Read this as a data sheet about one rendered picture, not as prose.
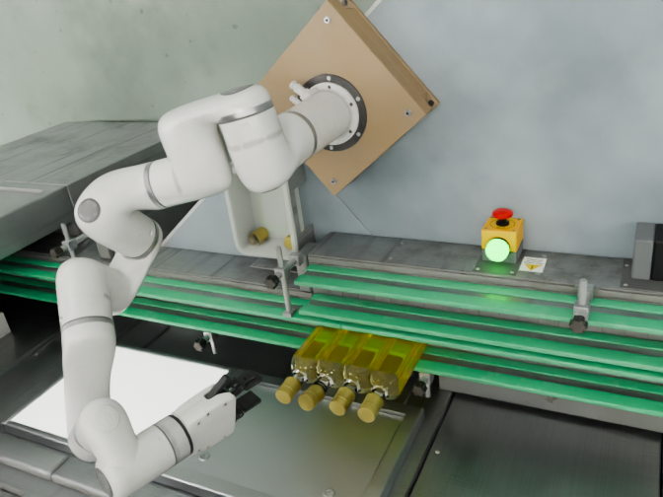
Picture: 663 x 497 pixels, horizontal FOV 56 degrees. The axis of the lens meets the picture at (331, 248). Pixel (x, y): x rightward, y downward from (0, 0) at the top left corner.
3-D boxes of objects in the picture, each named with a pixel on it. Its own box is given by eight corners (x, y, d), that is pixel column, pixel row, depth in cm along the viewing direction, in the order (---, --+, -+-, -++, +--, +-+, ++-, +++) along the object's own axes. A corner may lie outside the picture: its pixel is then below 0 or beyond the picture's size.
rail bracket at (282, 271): (298, 298, 146) (271, 326, 136) (288, 232, 138) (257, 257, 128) (310, 299, 144) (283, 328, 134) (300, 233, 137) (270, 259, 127)
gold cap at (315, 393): (309, 398, 122) (297, 409, 118) (308, 382, 121) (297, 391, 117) (325, 402, 120) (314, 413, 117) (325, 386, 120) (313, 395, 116)
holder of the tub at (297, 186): (260, 256, 164) (244, 270, 157) (241, 155, 152) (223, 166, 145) (319, 263, 156) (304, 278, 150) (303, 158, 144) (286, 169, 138)
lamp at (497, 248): (487, 255, 126) (483, 262, 124) (486, 236, 124) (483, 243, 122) (510, 258, 124) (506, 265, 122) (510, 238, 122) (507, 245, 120)
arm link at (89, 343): (118, 315, 105) (136, 440, 96) (104, 344, 115) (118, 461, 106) (63, 318, 101) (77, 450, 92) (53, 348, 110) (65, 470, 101)
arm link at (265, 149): (282, 170, 118) (235, 202, 106) (258, 102, 114) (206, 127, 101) (326, 162, 113) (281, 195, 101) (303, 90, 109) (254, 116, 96)
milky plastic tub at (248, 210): (255, 239, 161) (236, 254, 154) (239, 155, 151) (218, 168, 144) (315, 246, 153) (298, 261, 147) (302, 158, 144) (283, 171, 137)
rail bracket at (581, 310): (574, 292, 116) (564, 332, 106) (576, 257, 113) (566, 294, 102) (598, 295, 114) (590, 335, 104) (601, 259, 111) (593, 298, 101)
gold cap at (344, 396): (339, 399, 121) (330, 414, 117) (337, 385, 119) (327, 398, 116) (356, 402, 119) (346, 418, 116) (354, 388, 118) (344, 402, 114)
